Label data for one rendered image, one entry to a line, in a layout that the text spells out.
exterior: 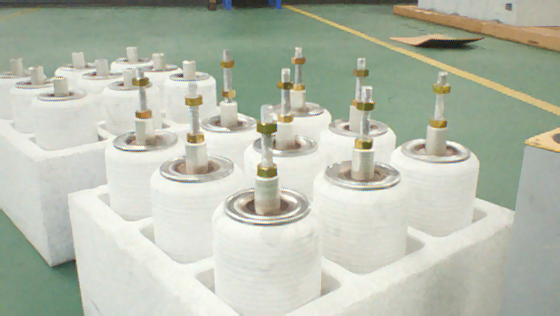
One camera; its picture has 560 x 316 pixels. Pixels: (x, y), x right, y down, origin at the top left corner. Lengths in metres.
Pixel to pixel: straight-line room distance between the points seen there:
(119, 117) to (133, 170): 0.34
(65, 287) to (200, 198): 0.40
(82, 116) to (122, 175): 0.29
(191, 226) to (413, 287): 0.22
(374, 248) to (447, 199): 0.12
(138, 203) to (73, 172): 0.27
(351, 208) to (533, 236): 0.15
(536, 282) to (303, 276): 0.20
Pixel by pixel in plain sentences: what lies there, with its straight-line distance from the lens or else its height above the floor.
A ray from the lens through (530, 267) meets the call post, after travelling 0.52.
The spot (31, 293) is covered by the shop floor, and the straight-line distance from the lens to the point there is 0.89.
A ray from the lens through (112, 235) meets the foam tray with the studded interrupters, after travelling 0.61.
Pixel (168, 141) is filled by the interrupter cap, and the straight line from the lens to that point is 0.65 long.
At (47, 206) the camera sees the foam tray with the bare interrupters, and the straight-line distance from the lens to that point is 0.90.
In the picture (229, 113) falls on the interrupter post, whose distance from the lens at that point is 0.70.
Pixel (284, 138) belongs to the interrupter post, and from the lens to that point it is 0.61.
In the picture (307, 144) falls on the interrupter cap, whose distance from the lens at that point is 0.63.
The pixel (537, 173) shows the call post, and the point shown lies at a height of 0.29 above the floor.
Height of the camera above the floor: 0.45
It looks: 19 degrees down
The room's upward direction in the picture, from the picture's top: straight up
